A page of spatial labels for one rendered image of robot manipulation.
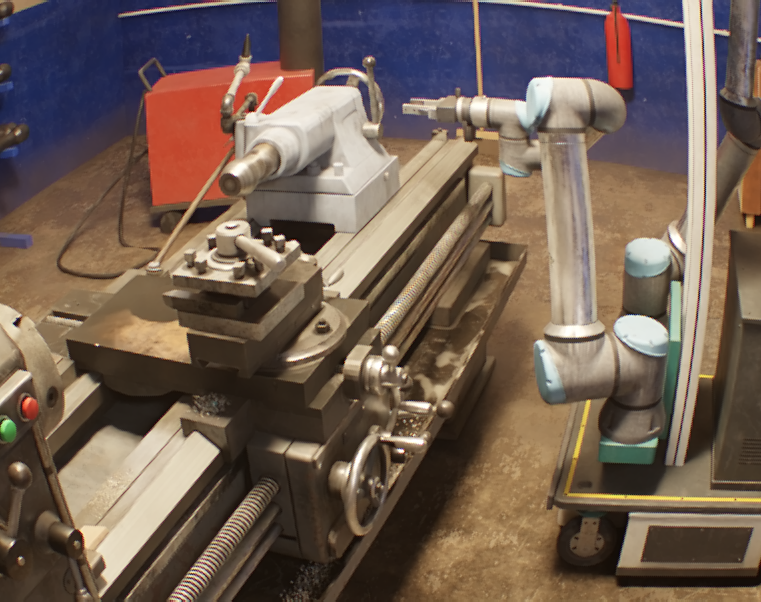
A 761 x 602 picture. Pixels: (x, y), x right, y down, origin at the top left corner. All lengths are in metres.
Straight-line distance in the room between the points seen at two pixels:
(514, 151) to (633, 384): 0.77
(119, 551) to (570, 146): 1.28
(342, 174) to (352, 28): 3.59
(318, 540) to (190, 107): 3.17
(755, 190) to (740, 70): 2.69
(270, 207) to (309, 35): 2.21
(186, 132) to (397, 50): 1.71
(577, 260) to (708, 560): 0.96
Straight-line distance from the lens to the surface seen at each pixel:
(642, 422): 2.29
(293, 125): 2.38
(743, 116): 2.35
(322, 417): 1.76
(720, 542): 2.50
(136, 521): 1.58
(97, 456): 1.97
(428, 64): 5.91
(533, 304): 4.01
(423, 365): 2.80
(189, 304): 1.69
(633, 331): 2.22
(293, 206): 2.56
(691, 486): 2.47
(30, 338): 1.47
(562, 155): 2.10
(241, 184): 2.19
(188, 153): 4.81
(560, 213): 2.12
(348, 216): 2.51
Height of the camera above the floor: 1.81
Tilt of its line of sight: 27 degrees down
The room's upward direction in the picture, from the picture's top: 3 degrees counter-clockwise
